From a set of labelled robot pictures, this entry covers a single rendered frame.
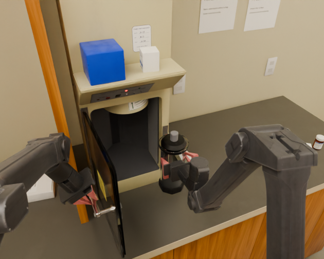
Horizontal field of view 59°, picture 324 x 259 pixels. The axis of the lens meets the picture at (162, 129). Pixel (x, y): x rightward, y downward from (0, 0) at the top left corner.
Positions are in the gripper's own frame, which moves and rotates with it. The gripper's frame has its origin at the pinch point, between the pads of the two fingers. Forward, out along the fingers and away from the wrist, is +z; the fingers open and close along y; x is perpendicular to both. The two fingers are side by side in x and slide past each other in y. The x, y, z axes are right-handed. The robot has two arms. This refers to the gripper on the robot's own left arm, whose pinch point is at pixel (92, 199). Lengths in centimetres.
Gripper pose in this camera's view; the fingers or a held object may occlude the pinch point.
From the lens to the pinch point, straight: 89.8
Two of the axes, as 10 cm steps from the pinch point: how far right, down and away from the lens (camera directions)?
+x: 4.2, 5.4, -7.3
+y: -8.3, 5.5, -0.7
